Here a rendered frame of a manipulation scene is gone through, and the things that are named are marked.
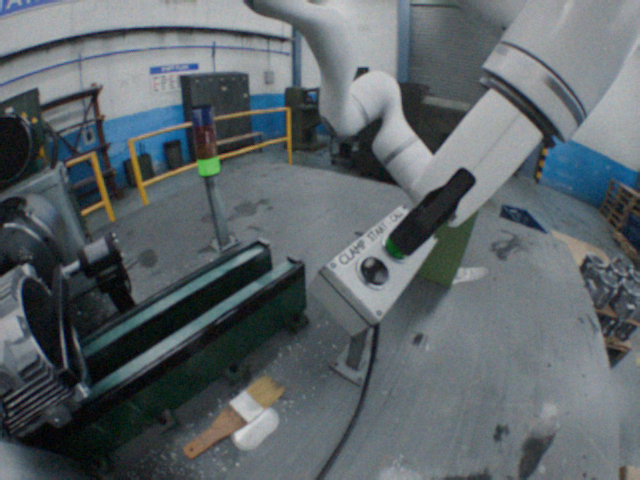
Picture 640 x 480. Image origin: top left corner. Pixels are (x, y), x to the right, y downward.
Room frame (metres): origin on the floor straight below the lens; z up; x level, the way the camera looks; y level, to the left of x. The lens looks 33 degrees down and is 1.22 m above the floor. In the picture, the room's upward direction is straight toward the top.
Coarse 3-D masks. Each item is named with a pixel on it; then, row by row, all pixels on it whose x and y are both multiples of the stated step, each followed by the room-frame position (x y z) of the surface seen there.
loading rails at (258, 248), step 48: (192, 288) 0.30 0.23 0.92; (240, 288) 0.36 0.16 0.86; (288, 288) 0.33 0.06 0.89; (96, 336) 0.15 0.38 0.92; (144, 336) 0.19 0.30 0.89; (192, 336) 0.19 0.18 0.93; (240, 336) 0.24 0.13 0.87; (96, 384) 0.07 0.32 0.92; (144, 384) 0.10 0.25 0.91; (192, 384) 0.15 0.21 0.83; (48, 432) -0.04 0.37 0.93; (96, 432) 0.00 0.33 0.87
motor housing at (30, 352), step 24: (0, 288) 0.06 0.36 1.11; (24, 288) 0.11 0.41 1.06; (0, 312) 0.04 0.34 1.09; (24, 312) 0.09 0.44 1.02; (48, 312) 0.12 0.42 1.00; (0, 336) 0.02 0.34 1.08; (48, 336) 0.09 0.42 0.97; (24, 360) 0.02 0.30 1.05; (48, 360) 0.06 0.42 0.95; (24, 384) 0.00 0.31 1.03; (48, 384) 0.02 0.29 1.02; (24, 408) -0.03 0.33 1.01; (0, 432) -0.08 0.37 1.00; (24, 432) -0.06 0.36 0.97
